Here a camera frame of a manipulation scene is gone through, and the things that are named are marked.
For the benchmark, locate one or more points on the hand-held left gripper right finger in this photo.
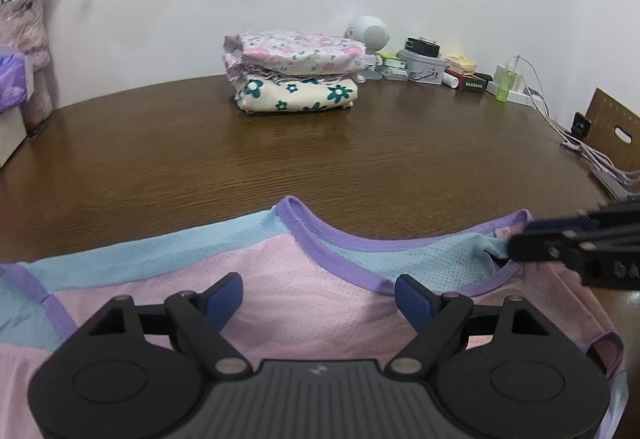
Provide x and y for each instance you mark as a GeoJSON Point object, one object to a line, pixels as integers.
{"type": "Point", "coordinates": [412, 297]}

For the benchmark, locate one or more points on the black box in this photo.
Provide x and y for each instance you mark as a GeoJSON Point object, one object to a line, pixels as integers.
{"type": "Point", "coordinates": [472, 85]}

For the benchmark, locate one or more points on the small black adapter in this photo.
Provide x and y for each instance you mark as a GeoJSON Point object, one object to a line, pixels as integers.
{"type": "Point", "coordinates": [580, 124]}

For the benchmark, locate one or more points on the grey power strip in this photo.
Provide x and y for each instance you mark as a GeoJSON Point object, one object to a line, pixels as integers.
{"type": "Point", "coordinates": [617, 184]}

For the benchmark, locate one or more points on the white tube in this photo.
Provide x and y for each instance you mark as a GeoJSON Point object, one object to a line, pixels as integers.
{"type": "Point", "coordinates": [450, 80]}

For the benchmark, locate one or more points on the yellow pink toy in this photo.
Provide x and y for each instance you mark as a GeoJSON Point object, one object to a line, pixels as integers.
{"type": "Point", "coordinates": [461, 64]}

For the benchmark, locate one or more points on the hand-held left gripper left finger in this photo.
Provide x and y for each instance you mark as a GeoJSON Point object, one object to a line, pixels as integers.
{"type": "Point", "coordinates": [227, 295]}

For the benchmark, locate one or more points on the brown cardboard box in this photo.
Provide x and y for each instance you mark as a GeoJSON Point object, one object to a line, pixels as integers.
{"type": "Point", "coordinates": [612, 119]}

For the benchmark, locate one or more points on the grey printed tin box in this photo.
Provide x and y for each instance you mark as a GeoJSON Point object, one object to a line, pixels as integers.
{"type": "Point", "coordinates": [425, 69]}

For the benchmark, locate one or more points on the pink blue mesh shirt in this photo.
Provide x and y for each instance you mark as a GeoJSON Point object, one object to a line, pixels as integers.
{"type": "Point", "coordinates": [320, 319]}

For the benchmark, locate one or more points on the pink floral folded cloth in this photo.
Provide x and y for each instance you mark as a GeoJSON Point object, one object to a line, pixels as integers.
{"type": "Point", "coordinates": [295, 51]}

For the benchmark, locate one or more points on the white robot speaker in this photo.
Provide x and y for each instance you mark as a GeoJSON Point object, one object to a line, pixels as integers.
{"type": "Point", "coordinates": [370, 31]}

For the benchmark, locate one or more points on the white power strip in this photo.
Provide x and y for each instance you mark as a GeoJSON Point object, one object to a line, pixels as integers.
{"type": "Point", "coordinates": [525, 94]}

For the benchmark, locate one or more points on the green bottle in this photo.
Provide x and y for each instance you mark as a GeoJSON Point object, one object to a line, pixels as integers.
{"type": "Point", "coordinates": [504, 86]}

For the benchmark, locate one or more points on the fuzzy purple vase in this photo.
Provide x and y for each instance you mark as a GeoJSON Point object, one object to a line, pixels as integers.
{"type": "Point", "coordinates": [32, 49]}

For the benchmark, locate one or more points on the green floral folded cloth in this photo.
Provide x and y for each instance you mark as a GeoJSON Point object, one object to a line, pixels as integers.
{"type": "Point", "coordinates": [295, 94]}

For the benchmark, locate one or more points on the green white box stack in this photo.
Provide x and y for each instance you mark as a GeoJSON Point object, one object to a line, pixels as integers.
{"type": "Point", "coordinates": [392, 65]}

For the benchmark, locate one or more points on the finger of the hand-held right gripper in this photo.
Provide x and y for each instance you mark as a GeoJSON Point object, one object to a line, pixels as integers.
{"type": "Point", "coordinates": [560, 223]}
{"type": "Point", "coordinates": [540, 248]}

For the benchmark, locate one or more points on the red box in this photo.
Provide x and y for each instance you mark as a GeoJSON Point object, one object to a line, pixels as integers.
{"type": "Point", "coordinates": [482, 76]}

